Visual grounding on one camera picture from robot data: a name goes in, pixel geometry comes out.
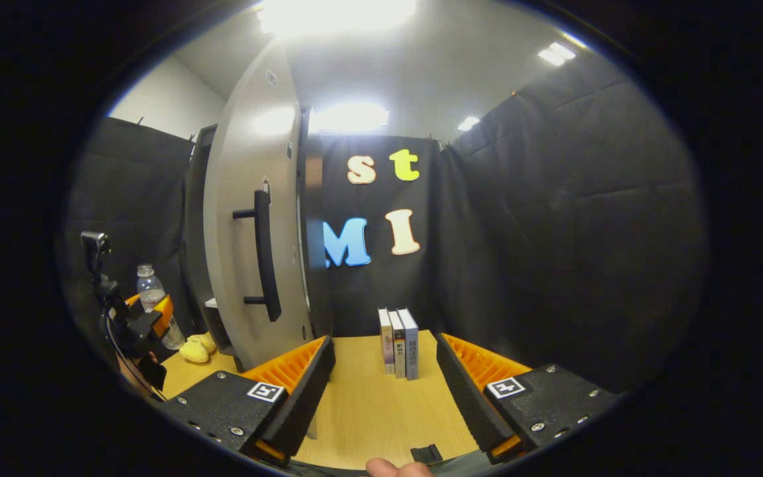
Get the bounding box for grey book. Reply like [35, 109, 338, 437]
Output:
[389, 310, 407, 378]

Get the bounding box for grey cabinet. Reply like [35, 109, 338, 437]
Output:
[179, 109, 334, 372]

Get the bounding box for black backdrop cloth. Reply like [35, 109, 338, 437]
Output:
[60, 50, 710, 398]

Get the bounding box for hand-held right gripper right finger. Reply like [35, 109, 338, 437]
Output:
[434, 333, 624, 464]

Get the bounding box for pale yellow plush toy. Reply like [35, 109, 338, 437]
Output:
[178, 333, 218, 363]

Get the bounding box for clear plastic bottle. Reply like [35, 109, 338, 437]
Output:
[136, 263, 186, 350]

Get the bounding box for blue book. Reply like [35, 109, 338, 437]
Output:
[398, 308, 420, 381]

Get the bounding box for grey cabinet door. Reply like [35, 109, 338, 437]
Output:
[203, 38, 317, 372]

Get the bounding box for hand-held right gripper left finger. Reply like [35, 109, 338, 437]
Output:
[163, 335, 337, 470]

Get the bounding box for black door handle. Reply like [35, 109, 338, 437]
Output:
[232, 189, 283, 323]

